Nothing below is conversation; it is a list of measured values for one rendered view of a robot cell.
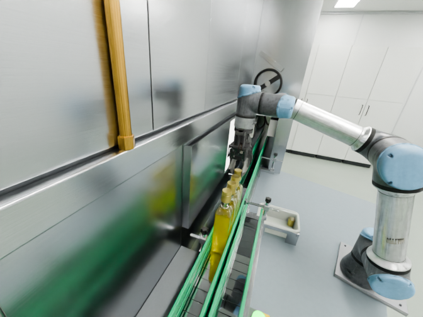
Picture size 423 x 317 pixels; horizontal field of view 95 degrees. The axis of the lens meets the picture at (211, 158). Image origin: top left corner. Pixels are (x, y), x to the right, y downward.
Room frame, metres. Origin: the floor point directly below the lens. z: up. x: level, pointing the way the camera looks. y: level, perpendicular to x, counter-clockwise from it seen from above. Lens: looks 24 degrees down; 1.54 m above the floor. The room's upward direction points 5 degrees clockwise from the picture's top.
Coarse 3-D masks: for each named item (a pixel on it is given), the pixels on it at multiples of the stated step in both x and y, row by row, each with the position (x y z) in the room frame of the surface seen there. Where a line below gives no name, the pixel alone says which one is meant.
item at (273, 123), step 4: (256, 116) 1.88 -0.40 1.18; (256, 120) 1.83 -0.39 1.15; (272, 120) 1.70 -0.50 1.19; (276, 120) 1.69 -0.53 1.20; (272, 124) 1.70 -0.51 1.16; (276, 124) 1.69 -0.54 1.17; (268, 128) 1.71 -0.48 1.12; (272, 128) 1.69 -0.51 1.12; (276, 128) 1.69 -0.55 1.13; (252, 132) 1.76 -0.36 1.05; (268, 132) 1.70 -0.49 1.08; (272, 132) 1.69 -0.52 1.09; (252, 136) 1.76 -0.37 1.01
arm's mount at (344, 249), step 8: (344, 248) 0.74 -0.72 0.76; (336, 264) 0.65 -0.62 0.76; (336, 272) 0.60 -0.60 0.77; (344, 280) 0.57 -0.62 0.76; (360, 288) 0.54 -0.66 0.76; (376, 296) 0.51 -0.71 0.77; (392, 304) 0.48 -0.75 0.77; (400, 304) 0.48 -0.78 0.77; (400, 312) 0.46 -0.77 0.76; (408, 312) 0.46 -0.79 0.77
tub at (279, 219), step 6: (270, 204) 0.96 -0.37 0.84; (258, 210) 0.90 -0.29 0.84; (270, 210) 0.95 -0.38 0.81; (282, 210) 0.93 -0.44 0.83; (288, 210) 0.92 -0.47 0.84; (270, 216) 0.94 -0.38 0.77; (276, 216) 0.93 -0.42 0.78; (282, 216) 0.92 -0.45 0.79; (288, 216) 0.91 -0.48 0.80; (294, 216) 0.90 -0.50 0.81; (264, 222) 0.80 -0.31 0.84; (270, 222) 0.89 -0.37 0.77; (276, 222) 0.89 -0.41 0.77; (282, 222) 0.90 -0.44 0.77; (282, 228) 0.77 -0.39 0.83; (288, 228) 0.77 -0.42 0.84; (294, 228) 0.83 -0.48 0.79
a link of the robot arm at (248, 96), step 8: (240, 88) 0.71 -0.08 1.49; (248, 88) 0.69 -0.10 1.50; (256, 88) 0.69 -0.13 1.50; (240, 96) 0.70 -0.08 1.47; (248, 96) 0.69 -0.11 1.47; (256, 96) 0.68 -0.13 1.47; (240, 104) 0.70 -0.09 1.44; (248, 104) 0.69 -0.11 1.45; (256, 104) 0.67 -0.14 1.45; (240, 112) 0.70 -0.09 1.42; (248, 112) 0.69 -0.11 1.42; (256, 112) 0.69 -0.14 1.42
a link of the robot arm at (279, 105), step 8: (264, 96) 0.68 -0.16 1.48; (272, 96) 0.67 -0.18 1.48; (280, 96) 0.67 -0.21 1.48; (288, 96) 0.66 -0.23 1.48; (264, 104) 0.67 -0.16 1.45; (272, 104) 0.66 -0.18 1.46; (280, 104) 0.65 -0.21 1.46; (288, 104) 0.64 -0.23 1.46; (264, 112) 0.67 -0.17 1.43; (272, 112) 0.66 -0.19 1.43; (280, 112) 0.65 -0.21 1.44; (288, 112) 0.64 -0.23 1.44
